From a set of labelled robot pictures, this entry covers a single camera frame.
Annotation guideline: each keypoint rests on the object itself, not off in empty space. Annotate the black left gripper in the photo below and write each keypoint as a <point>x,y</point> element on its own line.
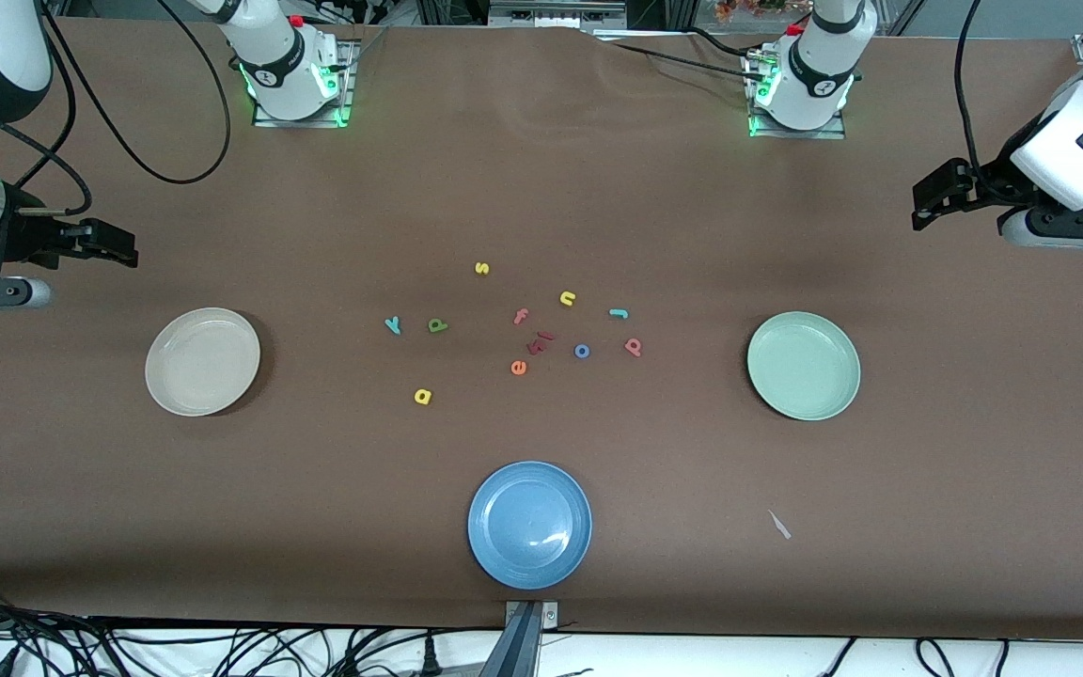
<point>986,181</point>

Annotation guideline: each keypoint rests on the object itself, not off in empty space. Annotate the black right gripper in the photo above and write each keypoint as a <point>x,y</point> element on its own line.
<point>26,239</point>

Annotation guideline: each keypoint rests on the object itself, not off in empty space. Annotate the pink letter p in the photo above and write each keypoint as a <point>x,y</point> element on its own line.
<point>636,352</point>

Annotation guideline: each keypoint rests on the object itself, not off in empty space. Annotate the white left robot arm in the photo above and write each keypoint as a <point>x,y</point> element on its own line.
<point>814,66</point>

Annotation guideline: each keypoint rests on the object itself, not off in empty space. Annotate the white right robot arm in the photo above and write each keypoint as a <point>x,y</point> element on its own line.
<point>288,66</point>

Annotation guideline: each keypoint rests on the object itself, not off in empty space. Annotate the beige round plate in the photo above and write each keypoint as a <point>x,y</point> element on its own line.
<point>203,362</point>

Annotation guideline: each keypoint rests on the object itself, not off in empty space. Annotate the green round plate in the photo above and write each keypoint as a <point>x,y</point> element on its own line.
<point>804,366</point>

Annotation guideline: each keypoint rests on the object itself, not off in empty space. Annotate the orange artificial flowers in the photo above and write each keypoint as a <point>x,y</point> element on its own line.
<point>739,9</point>

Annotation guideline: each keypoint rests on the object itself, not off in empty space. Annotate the white paper scrap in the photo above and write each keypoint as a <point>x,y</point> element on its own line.
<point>779,526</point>

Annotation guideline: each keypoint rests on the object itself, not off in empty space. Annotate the brown table cover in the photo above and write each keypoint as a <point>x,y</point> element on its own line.
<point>541,188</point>

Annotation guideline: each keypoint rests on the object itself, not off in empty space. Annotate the grey power strip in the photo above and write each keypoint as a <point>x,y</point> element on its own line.
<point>556,14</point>

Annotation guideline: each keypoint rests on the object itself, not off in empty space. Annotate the blue round plate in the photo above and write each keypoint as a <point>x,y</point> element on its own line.
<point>529,525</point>

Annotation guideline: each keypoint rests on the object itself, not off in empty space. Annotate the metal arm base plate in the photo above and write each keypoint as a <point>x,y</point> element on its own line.
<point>800,133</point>
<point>302,122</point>

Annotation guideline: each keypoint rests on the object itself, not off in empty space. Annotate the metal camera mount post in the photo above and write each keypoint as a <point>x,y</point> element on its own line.
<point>525,649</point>

